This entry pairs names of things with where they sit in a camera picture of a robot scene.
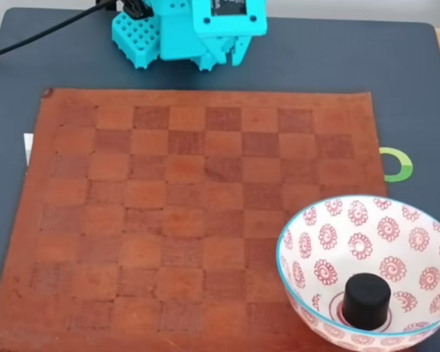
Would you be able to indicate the black cylinder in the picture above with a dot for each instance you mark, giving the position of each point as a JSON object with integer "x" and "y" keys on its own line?
{"x": 366, "y": 300}

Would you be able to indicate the white bowl red flower print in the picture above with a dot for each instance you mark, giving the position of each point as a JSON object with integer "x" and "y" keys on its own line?
{"x": 370, "y": 238}

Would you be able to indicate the brown leather chessboard mat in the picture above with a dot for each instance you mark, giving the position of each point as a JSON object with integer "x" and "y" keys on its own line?
{"x": 132, "y": 220}

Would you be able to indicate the teal framed camera board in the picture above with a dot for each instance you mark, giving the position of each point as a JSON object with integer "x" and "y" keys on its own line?
{"x": 201, "y": 25}

